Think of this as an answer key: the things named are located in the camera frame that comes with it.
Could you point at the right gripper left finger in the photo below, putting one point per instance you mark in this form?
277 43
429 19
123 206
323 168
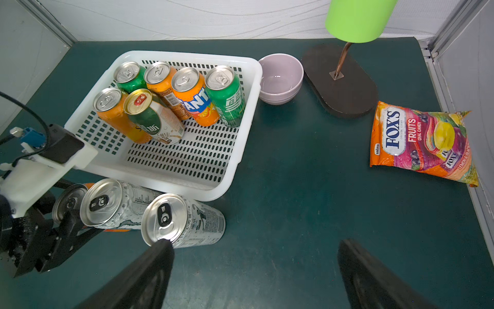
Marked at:
143 284

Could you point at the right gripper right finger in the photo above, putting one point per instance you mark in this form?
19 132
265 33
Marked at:
370 284

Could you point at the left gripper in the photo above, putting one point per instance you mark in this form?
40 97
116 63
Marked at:
29 241

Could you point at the orange Fanta can front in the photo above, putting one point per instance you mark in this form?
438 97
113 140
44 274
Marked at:
69 200

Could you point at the orange fanta can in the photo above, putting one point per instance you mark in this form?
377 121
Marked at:
69 200
188 86

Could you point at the white Monster can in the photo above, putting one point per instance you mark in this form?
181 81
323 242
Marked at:
116 205
184 222

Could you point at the white perforated plastic basket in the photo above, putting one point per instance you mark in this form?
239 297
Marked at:
182 157

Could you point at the orange soda can yellow band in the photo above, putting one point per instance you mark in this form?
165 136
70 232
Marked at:
117 114

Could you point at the green gold-top can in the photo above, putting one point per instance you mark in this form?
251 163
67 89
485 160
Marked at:
146 110

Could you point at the Fox's candy bag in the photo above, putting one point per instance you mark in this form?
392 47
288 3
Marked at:
433 143

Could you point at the green sprite can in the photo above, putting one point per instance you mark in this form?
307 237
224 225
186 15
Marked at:
129 77
223 87

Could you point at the orange soda can back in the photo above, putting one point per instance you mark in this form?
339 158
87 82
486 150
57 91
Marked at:
158 78

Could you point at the orange Fanta can back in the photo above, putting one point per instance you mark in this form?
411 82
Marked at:
188 86

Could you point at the green lamp with dark base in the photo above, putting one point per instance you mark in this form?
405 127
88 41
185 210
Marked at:
341 84

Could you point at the purple bowl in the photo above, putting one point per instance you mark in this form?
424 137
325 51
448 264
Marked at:
282 77

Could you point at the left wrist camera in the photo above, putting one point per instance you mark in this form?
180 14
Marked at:
33 176

